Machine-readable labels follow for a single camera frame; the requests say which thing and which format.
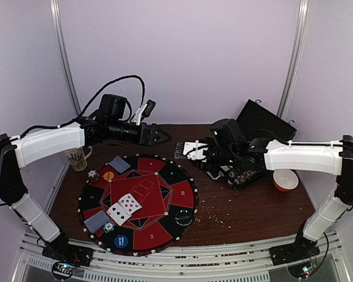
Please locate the front right chip row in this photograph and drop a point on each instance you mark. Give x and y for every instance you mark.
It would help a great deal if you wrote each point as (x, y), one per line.
(240, 187)

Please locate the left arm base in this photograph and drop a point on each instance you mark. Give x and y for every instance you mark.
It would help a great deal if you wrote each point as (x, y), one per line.
(69, 253)

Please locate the round red black poker mat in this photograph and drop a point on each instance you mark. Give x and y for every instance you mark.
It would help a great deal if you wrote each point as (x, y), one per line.
(161, 186)

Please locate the dealt playing card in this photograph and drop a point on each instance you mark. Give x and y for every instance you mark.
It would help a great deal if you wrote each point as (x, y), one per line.
(102, 213)
(120, 165)
(115, 158)
(94, 223)

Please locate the poker chip stack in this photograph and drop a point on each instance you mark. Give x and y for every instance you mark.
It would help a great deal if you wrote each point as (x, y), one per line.
(93, 176)
(109, 227)

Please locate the aluminium frame post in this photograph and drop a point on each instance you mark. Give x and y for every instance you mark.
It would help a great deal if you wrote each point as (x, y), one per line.
(296, 55)
(66, 69)

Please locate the face-up spades card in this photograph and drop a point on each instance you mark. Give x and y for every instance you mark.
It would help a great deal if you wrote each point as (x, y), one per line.
(118, 214)

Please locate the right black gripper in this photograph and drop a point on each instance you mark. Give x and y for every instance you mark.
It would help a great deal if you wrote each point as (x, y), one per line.
(207, 152)

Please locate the left aluminium frame post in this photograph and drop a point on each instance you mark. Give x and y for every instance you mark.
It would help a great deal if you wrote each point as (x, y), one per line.
(66, 69)

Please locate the black poker chip case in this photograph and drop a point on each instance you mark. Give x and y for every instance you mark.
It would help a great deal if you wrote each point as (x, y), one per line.
(258, 125)

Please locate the white floral mug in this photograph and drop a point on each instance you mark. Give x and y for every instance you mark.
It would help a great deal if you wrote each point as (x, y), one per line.
(77, 158)

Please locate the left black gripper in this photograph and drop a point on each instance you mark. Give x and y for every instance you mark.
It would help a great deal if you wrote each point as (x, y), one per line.
(151, 136)

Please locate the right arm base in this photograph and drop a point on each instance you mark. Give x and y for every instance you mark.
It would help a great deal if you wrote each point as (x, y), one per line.
(289, 253)

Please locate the face-up diamonds card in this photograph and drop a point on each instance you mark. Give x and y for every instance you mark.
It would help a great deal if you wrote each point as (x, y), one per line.
(129, 203)

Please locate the back right chip row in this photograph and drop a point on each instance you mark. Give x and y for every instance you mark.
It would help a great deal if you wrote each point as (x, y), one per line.
(238, 178)

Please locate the front aluminium rail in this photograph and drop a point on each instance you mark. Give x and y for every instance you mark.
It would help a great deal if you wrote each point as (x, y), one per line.
(249, 261)

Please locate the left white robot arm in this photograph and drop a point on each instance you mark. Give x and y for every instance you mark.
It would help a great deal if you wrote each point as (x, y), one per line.
(26, 158)

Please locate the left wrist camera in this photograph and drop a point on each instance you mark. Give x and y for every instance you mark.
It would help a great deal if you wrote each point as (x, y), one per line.
(144, 111)

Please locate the right aluminium frame post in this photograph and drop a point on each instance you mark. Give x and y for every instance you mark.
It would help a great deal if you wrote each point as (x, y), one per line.
(296, 55)

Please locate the orange big blind button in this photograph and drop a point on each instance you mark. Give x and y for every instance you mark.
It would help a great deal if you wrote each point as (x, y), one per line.
(108, 176)

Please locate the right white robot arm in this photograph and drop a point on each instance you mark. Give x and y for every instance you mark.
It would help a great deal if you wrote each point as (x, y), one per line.
(274, 154)

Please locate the boxed card decks in case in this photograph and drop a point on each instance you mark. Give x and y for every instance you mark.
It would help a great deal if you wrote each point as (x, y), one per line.
(226, 168)

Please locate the chip row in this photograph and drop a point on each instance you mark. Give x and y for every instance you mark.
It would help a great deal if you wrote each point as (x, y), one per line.
(240, 187)
(238, 178)

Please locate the orange white bowl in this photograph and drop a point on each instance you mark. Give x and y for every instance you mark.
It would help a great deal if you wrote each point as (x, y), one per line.
(285, 180)

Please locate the clear dealer button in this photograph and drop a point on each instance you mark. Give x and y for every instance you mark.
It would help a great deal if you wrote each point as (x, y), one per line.
(184, 218)

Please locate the blue small blind button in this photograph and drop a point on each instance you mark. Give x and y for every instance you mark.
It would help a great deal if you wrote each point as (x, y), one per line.
(121, 241)

